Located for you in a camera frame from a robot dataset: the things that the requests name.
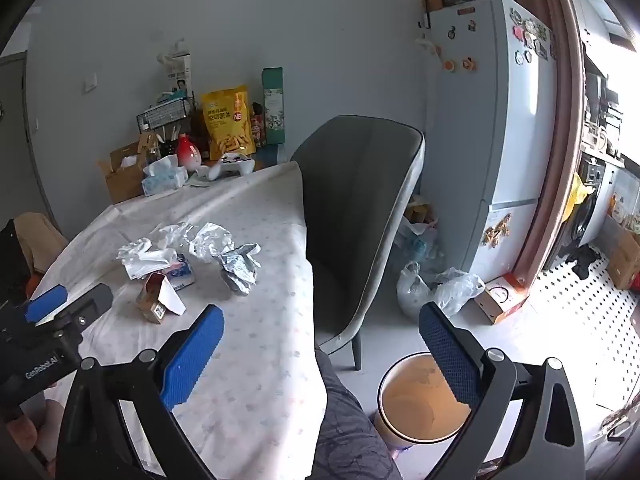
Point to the person's left hand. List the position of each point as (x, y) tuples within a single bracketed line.
[(27, 430)]

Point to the grey upholstered chair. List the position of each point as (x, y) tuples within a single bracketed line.
[(350, 210)]

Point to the black cloth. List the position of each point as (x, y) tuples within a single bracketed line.
[(585, 260)]

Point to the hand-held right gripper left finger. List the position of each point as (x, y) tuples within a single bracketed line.
[(192, 355)]

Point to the person's grey trouser leg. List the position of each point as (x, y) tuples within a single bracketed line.
[(345, 435)]

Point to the small torn cardboard box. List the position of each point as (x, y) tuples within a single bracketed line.
[(155, 300)]

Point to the white printed carton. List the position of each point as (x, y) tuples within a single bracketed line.
[(180, 72)]

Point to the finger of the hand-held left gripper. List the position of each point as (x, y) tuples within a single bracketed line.
[(87, 304), (46, 302)]

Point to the balcony window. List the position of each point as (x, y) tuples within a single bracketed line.
[(627, 85)]

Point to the blue and white packet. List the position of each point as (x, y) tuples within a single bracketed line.
[(181, 272)]

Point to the white paper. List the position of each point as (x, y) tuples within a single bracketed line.
[(140, 257)]

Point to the grey door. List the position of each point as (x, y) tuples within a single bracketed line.
[(12, 110)]

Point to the washing machine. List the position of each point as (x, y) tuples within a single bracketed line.
[(582, 227)]

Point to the tan chair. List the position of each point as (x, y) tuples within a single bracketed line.
[(42, 240)]

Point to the tall green box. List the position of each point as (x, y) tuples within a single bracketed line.
[(274, 105)]

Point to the red and white vase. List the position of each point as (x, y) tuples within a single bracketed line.
[(187, 152)]

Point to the white dotted floor mat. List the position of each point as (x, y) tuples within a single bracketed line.
[(575, 320)]

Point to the white game controller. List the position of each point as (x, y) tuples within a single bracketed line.
[(230, 165)]

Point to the clear plastic bag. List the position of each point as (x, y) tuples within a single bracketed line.
[(457, 287)]

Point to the yellow cloth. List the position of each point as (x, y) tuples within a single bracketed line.
[(577, 192)]

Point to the open brown cardboard box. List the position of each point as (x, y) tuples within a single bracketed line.
[(117, 180)]

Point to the white refrigerator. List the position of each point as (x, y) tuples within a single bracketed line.
[(475, 160)]

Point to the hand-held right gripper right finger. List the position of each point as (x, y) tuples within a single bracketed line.
[(450, 355)]

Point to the heap of bags and bottles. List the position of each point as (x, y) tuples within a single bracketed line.
[(417, 230)]

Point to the red snack jar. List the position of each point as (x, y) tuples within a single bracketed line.
[(257, 130)]

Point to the cream bin with white rim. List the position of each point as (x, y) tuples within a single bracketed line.
[(415, 400)]

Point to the clear plastic wrapper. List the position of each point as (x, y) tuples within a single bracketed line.
[(172, 235), (212, 240)]

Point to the blue tissue pack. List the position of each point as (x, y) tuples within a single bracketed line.
[(160, 177)]

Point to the white plastic bag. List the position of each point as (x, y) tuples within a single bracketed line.
[(412, 290)]

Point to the white and orange cardboard box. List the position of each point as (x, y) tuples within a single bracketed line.
[(500, 297)]

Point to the yellow snack bag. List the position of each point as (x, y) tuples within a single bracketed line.
[(227, 120)]

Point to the group of fridge magnets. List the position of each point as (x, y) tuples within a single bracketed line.
[(530, 35)]

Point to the large brown cardboard box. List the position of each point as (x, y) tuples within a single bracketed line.
[(625, 260)]

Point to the black pen holder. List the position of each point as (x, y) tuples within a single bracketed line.
[(167, 146)]

